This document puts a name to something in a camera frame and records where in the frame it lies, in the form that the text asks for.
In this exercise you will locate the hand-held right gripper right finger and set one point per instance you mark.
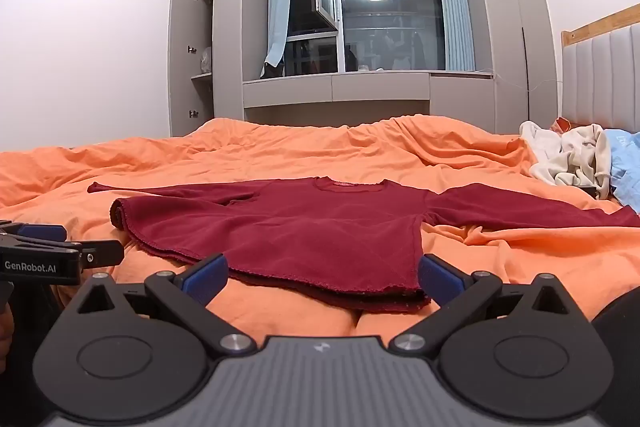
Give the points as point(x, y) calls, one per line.
point(442, 279)

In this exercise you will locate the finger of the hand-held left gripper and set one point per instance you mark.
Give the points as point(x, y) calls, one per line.
point(102, 253)
point(47, 232)

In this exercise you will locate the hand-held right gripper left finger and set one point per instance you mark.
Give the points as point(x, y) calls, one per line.
point(206, 279)

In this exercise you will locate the dark red long-sleeved shirt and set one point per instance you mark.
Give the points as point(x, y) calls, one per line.
point(320, 227)

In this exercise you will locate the orange blanket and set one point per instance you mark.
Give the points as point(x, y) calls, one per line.
point(300, 152)

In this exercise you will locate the cream crumpled garment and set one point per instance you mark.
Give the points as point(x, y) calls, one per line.
point(570, 157)

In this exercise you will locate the grey open wardrobe door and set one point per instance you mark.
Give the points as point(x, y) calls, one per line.
point(179, 57)

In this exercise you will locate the light blue crumpled garment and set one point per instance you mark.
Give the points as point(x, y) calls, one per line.
point(625, 167)

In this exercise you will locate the clear plastic bag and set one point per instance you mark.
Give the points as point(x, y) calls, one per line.
point(206, 61)

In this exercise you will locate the dark cloth on windowsill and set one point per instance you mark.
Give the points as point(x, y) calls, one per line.
point(272, 70)

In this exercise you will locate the grey built-in wardrobe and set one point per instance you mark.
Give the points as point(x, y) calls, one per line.
point(505, 32)

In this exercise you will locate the large glass window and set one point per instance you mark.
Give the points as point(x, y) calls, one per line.
point(390, 27)

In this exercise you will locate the grey padded headboard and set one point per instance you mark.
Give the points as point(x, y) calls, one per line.
point(600, 72)

